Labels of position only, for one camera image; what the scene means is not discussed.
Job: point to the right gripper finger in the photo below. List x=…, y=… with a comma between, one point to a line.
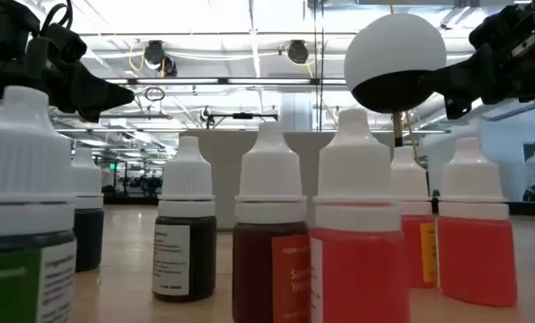
x=460, y=76
x=458, y=107

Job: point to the small dark green dropper bottle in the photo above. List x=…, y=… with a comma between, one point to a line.
x=88, y=242

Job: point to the small red yellow-label dropper bottle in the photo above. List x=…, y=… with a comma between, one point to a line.
x=413, y=251

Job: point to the small coral red dropper bottle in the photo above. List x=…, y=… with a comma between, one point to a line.
x=476, y=260

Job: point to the white globe lamp black base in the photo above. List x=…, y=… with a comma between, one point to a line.
x=393, y=49

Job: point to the small green-label dropper bottle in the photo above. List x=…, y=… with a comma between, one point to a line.
x=25, y=157

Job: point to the grey plastic tray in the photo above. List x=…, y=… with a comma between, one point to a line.
x=225, y=170

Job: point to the small black dropper bottle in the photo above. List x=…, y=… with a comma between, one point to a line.
x=200, y=260

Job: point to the small red white-label dropper bottle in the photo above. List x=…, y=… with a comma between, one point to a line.
x=362, y=269

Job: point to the small brown orange-label dropper bottle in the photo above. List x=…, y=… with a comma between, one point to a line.
x=254, y=269

